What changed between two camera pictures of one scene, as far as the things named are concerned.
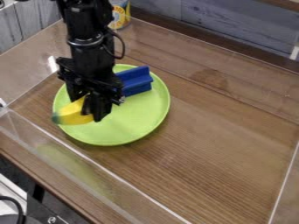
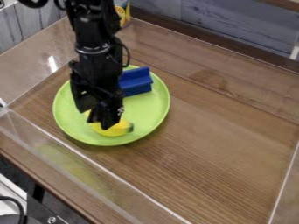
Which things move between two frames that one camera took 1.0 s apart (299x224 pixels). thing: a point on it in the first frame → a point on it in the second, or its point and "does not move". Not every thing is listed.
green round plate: x=133 y=120 does not move
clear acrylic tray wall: x=90 y=185 does not move
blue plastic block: x=134 y=80 does not move
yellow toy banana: x=69 y=114 → x=122 y=127
